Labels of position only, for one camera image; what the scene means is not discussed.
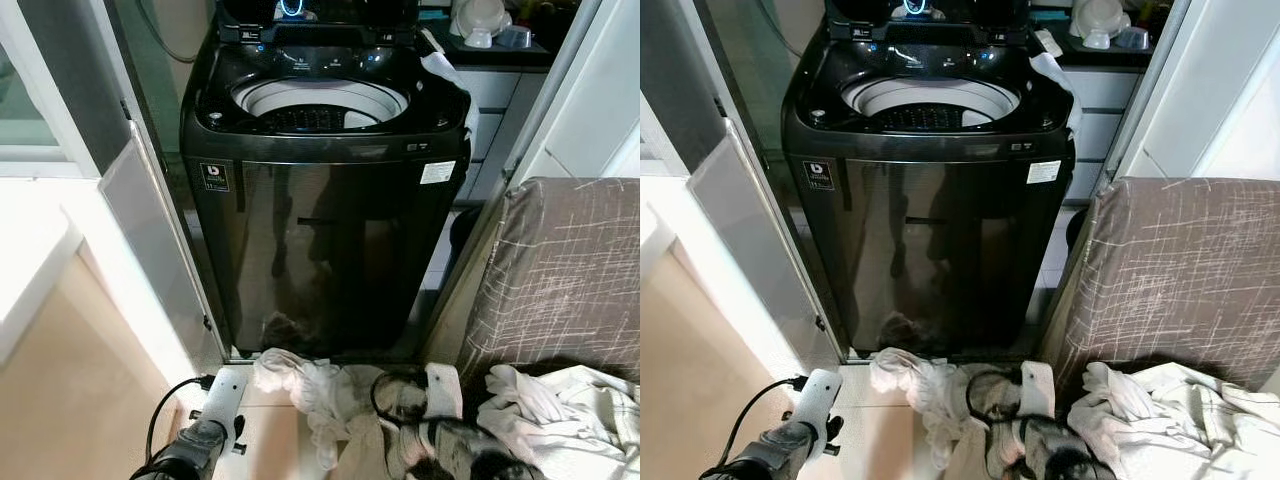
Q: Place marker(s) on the cream white trousers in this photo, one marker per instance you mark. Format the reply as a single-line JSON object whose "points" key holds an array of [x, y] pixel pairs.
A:
{"points": [[1180, 420], [570, 420]]}

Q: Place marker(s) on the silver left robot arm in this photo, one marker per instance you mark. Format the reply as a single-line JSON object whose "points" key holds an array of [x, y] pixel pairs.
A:
{"points": [[785, 450], [190, 450]]}

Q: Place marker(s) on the black top-load washing machine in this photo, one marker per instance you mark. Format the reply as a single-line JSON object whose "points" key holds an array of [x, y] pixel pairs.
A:
{"points": [[940, 240], [330, 240]]}

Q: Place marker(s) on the crumpled white cloth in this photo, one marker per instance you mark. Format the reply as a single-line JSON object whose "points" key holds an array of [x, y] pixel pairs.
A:
{"points": [[915, 385], [300, 385]]}

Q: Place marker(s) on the white washer label sticker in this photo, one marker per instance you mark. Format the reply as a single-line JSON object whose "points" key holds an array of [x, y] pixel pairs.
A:
{"points": [[1044, 172], [438, 172]]}

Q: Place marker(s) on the red logo washer sticker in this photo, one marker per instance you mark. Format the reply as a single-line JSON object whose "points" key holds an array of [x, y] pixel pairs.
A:
{"points": [[215, 177], [818, 175]]}

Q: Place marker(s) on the white drawer cabinet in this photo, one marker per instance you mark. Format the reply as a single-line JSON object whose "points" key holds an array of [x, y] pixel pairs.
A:
{"points": [[495, 120], [1100, 120]]}

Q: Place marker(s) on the white counter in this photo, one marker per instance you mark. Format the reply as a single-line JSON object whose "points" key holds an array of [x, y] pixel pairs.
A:
{"points": [[30, 250], [655, 230]]}

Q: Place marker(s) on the grey door panel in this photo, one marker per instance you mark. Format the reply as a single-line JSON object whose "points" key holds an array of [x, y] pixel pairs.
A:
{"points": [[750, 230], [150, 230]]}

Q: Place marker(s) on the white rag on washer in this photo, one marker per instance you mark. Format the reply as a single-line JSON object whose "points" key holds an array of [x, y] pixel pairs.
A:
{"points": [[445, 75], [1050, 72]]}

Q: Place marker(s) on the clear glass cup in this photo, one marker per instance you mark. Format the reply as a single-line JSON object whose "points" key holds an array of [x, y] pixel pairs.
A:
{"points": [[515, 38], [1134, 38]]}

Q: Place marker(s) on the white bowl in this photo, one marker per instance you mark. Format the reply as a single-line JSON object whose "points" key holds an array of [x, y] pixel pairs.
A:
{"points": [[1098, 20], [478, 20]]}

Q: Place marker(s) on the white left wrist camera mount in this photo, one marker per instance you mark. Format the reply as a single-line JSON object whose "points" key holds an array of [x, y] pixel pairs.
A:
{"points": [[820, 395], [225, 395]]}

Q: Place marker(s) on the white door frame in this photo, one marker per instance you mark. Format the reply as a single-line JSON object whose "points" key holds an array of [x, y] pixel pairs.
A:
{"points": [[590, 80], [1200, 80]]}

